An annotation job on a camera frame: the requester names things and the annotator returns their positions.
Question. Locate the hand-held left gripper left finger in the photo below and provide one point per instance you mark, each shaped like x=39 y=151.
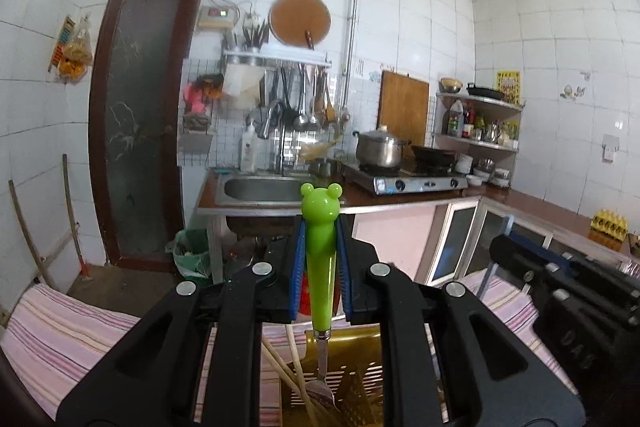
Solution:
x=300 y=277

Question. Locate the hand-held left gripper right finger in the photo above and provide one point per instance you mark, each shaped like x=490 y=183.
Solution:
x=344 y=277

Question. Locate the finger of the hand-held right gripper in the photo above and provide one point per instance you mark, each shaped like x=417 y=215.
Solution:
x=530 y=262

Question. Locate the wooden chopstick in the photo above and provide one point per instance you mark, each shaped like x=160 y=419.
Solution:
x=294 y=352
x=313 y=414
x=277 y=362

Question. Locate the yellow perforated utensil basket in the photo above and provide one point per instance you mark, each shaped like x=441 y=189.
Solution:
x=355 y=357

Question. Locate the red container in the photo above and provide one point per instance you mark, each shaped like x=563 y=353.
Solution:
x=304 y=294

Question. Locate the glass door kitchen cabinet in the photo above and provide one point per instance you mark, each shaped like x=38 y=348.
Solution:
x=465 y=237

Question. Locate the yellow egg tray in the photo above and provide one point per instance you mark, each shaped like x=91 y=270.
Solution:
x=610 y=224

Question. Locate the steel kitchen sink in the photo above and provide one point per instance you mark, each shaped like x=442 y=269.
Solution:
x=260 y=189

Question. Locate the stacked white bowls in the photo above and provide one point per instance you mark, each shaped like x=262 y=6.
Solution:
x=482 y=172

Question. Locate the green trash bin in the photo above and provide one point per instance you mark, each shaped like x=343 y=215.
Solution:
x=192 y=257

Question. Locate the small steel cup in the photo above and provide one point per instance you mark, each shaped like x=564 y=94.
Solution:
x=322 y=167

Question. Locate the steel gas stove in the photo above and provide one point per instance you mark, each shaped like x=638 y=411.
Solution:
x=415 y=183

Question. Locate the yellow mesh bag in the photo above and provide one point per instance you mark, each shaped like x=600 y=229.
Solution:
x=320 y=150

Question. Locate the white corner shelf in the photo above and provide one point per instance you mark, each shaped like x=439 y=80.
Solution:
x=480 y=143

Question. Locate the steel cooking pot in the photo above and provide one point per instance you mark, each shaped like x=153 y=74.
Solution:
x=380 y=149

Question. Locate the white soap bottle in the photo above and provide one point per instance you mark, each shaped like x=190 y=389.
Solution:
x=248 y=147

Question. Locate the black wok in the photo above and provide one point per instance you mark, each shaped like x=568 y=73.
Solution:
x=434 y=154

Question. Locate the dark sauce bottle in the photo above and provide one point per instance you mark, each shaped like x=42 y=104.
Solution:
x=469 y=124

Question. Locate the steel hanging ladle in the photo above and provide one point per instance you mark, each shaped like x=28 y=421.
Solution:
x=300 y=122

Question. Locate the large oil bottle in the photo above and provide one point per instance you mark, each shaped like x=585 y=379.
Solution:
x=455 y=122

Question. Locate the steel faucet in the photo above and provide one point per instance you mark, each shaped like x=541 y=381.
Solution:
x=270 y=117

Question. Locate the wooden hanging spatula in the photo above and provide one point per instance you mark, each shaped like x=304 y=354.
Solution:
x=330 y=109

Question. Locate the black pan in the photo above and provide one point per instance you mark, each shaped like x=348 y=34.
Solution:
x=485 y=93

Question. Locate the wooden cutting board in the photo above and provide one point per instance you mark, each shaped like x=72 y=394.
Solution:
x=402 y=107

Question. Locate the brown bowl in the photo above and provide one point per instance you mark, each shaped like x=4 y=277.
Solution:
x=451 y=86

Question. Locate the white hanging cloth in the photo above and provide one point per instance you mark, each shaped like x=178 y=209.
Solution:
x=242 y=84

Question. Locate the pink rubber gloves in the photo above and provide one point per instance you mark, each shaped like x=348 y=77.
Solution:
x=200 y=94

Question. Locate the brown frosted glass door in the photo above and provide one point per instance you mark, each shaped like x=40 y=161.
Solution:
x=140 y=107

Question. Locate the long wooden stick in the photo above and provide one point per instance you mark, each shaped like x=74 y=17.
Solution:
x=72 y=217
x=30 y=232

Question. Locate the steel cutlery holder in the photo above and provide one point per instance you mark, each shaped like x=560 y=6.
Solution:
x=255 y=38

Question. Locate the pink striped tablecloth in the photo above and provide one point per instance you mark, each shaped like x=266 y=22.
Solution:
x=60 y=337

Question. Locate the round wooden board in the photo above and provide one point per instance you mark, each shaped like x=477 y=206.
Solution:
x=297 y=17

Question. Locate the beige controller box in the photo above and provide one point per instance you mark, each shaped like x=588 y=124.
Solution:
x=216 y=17

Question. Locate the orange plastic bag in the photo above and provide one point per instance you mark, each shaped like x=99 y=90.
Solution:
x=75 y=54

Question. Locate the hanging colourful card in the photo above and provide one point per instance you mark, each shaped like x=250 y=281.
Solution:
x=62 y=42

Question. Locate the white wall socket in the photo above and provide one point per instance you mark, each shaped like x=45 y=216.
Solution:
x=611 y=148

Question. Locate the yellow wall poster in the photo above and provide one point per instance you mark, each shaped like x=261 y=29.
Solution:
x=507 y=87

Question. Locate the wall sticker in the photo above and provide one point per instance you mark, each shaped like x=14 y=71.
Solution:
x=572 y=87

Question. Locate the metal wall utensil rack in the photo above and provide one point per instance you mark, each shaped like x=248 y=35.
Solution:
x=280 y=58

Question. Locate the grey wall pipe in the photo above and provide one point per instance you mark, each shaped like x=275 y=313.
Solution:
x=354 y=7

